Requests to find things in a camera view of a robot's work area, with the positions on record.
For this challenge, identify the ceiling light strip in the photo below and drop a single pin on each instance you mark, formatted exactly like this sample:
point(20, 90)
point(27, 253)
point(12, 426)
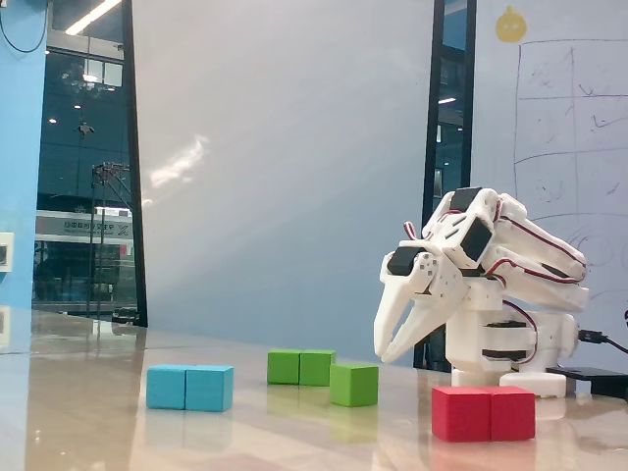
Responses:
point(90, 17)

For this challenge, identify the yellow round sticker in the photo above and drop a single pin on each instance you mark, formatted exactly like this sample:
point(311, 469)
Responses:
point(510, 27)

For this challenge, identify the plain white wall panel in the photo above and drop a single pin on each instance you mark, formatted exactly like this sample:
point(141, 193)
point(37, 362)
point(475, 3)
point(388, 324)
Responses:
point(245, 98)

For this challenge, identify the black frame post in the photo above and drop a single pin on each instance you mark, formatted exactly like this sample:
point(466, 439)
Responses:
point(436, 73)
point(133, 147)

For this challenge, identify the white wall outlet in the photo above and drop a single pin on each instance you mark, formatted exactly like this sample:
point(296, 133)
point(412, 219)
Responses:
point(6, 252)

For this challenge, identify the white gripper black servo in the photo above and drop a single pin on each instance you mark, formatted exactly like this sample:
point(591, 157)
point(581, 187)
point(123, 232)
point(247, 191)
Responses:
point(438, 287)

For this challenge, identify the white robot arm with base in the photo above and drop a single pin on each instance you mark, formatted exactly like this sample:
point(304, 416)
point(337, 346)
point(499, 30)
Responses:
point(520, 245)

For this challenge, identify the small green cube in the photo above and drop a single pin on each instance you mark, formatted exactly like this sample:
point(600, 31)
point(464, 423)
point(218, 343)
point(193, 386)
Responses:
point(353, 387)

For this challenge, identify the long green block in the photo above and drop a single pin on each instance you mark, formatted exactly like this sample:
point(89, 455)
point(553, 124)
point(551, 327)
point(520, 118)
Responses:
point(294, 368)

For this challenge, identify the long red block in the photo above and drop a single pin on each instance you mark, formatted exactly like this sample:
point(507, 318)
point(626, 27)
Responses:
point(481, 414)

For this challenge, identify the black power adapter box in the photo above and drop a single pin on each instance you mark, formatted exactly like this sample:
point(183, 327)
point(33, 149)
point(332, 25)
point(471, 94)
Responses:
point(598, 380)

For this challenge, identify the long blue block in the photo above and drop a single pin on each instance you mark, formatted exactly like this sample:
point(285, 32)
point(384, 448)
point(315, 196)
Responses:
point(189, 390)

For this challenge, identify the whiteboard with pen drawings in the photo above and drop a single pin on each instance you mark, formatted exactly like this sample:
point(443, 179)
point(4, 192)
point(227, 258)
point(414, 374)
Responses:
point(564, 122)

